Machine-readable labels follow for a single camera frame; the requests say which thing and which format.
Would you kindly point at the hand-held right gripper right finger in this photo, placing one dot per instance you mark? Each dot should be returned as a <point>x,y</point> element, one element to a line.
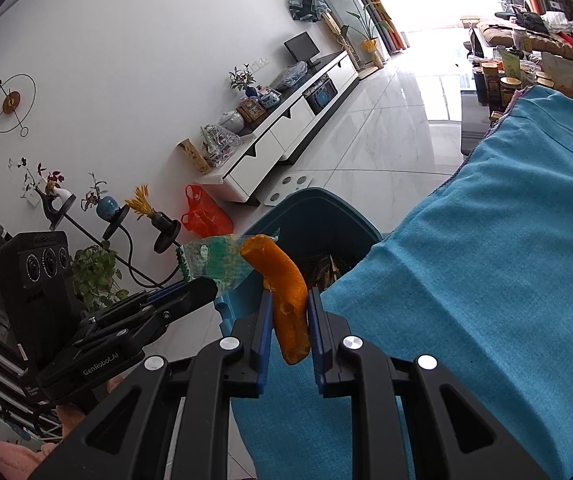
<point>316,340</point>

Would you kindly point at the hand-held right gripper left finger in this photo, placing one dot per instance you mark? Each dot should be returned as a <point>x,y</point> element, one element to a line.
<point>261,330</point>

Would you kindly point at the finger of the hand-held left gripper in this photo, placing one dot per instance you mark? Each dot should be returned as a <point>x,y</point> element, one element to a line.
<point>166,294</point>
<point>191,295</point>

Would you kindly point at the green snack wrapper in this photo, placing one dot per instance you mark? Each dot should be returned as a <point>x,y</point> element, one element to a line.
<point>216,260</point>

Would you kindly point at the orange peel piece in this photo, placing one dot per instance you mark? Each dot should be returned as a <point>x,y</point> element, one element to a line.
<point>286,285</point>

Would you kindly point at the blue trash bin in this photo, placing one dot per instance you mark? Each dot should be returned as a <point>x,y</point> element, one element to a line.
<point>326,215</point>

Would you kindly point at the person's left forearm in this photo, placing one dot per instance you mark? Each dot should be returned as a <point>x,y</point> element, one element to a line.
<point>1,455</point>

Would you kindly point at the person's left hand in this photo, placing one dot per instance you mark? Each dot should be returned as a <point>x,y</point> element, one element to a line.
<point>71,417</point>

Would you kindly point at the green leafy potted plant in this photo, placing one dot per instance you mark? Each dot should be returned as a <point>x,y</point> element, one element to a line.
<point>96,275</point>

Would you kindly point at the black vase with yellow wheat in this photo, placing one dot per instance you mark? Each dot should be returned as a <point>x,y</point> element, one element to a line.
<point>161,225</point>

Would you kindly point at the black metal plant stand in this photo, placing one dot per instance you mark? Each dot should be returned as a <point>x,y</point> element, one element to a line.
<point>116,232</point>

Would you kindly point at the orange plastic bag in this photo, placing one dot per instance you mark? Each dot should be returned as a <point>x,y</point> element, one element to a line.
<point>206,215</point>

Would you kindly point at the blue vase with twigs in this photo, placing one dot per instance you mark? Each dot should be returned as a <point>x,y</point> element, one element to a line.
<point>105,207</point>

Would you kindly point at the white vase with red plant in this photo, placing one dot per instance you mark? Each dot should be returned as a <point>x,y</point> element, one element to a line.
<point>59,195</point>

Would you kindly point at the beige patterned box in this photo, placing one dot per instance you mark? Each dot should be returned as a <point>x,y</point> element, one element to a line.
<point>194,157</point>

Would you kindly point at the white floor scale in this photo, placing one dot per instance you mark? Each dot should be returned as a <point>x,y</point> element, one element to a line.
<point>286,189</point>

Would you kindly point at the clear plastic wrapped gift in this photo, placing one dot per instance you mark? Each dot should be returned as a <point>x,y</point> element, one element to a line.
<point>219,146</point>

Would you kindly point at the blue floral tablecloth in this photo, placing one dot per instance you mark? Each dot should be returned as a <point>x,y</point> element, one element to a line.
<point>466,285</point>

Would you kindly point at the white black tv cabinet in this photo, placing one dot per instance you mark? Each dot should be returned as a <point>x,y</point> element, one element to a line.
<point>286,130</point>

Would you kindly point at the blue white porcelain jar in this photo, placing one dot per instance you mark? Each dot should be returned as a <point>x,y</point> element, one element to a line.
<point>269,97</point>

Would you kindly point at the small plant in blue vase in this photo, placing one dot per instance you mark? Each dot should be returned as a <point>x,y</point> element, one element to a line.
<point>244,82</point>

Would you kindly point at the plastic wrapped dish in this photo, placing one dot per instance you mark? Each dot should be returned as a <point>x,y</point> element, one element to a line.
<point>289,76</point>

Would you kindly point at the black monitor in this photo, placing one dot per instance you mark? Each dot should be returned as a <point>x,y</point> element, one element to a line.
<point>300,47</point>

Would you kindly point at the leafy plant in yellow vase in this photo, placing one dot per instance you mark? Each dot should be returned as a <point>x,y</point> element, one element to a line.
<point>374,50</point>

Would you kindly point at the cluttered coffee table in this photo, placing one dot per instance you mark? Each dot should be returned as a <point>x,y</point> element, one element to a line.
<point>496,95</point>

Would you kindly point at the cloth covered standing fan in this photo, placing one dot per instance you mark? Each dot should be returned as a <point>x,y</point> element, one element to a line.
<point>306,6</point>

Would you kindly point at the beige snack bag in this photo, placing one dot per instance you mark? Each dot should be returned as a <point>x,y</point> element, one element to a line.
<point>561,75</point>

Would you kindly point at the black bag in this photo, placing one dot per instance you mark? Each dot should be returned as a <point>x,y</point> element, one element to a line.
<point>530,22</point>

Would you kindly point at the black office chair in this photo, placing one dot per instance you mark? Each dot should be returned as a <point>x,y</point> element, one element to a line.
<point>514,2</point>

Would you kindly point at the wooden picture frame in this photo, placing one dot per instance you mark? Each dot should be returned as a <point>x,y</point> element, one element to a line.
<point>252,110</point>

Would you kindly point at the round wall clock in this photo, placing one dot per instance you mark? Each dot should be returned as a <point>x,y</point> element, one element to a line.
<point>10,102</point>

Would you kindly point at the white wall socket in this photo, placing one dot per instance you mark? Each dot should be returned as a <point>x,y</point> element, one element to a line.
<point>261,63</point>

